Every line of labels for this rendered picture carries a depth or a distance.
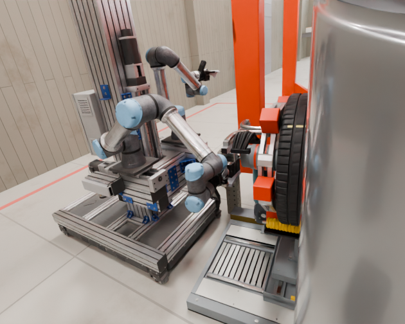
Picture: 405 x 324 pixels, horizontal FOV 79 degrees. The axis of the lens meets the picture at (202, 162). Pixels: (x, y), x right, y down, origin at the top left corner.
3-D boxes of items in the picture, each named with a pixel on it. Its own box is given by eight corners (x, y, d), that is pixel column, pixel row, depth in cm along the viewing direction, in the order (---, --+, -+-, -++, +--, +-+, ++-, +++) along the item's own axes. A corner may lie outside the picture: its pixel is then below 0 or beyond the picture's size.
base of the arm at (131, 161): (116, 166, 153) (112, 152, 149) (134, 156, 165) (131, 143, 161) (134, 170, 146) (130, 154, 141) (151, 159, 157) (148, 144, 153)
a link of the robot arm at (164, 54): (170, 40, 161) (211, 87, 196) (161, 42, 168) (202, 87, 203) (162, 54, 159) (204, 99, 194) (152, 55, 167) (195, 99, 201)
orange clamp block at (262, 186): (274, 191, 109) (270, 202, 102) (257, 188, 113) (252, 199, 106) (275, 177, 107) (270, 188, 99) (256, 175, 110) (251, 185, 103)
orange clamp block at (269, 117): (279, 134, 107) (277, 121, 99) (261, 133, 110) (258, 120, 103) (281, 121, 109) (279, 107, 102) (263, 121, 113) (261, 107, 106)
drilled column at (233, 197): (238, 215, 227) (235, 175, 209) (227, 213, 231) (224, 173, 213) (241, 209, 235) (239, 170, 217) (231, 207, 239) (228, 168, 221)
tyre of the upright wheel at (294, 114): (333, 148, 160) (327, 250, 129) (295, 146, 171) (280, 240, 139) (348, 59, 110) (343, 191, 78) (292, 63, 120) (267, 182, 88)
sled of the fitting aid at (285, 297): (334, 324, 125) (337, 312, 121) (263, 301, 141) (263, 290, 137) (333, 253, 166) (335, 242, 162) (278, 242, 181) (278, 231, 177)
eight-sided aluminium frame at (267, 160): (272, 233, 120) (272, 124, 97) (258, 230, 123) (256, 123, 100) (288, 179, 163) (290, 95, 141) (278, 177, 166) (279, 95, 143)
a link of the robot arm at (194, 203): (199, 198, 96) (202, 216, 99) (210, 184, 105) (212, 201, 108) (182, 195, 99) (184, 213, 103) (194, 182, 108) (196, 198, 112)
